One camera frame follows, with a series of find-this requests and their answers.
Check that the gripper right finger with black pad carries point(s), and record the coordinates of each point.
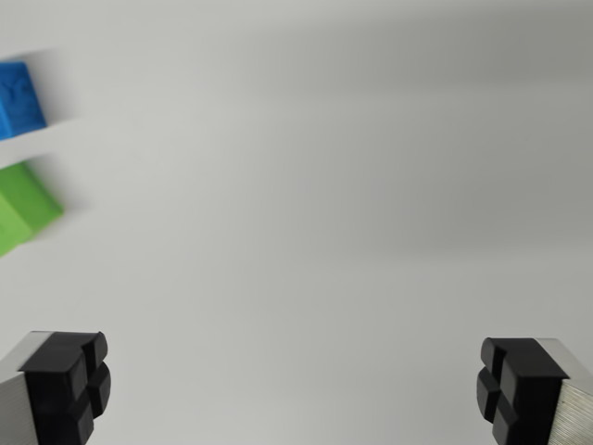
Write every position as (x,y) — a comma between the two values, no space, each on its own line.
(533,394)

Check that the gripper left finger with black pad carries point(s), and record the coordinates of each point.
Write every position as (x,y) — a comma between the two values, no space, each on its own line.
(51,394)

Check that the green embossed cube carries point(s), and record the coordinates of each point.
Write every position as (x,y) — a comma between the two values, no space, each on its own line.
(23,208)

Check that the blue embossed cube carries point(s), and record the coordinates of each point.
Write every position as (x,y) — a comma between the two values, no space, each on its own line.
(18,102)

